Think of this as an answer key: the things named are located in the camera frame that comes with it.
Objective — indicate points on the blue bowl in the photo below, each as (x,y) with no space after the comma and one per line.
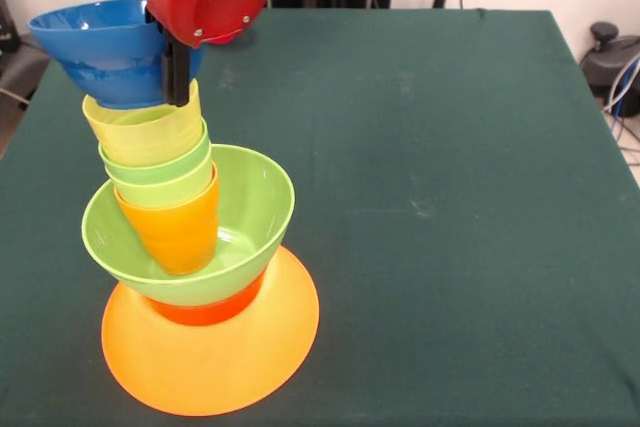
(110,57)

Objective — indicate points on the yellow cup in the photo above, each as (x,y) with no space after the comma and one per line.
(150,142)

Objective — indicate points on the green cup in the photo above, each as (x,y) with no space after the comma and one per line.
(155,174)

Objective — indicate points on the lime cup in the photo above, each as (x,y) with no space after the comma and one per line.
(170,192)

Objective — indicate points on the orange cup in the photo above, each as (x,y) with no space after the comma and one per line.
(180,237)

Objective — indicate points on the green bowl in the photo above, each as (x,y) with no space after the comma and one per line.
(260,227)

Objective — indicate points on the red-orange bowl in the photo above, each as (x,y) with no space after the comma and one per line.
(210,309)

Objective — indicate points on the large orange bowl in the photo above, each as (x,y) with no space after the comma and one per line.
(210,372)

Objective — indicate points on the black equipment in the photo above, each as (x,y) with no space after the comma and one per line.
(6,17)

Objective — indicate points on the dark green tablecloth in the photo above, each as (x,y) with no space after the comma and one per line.
(450,272)

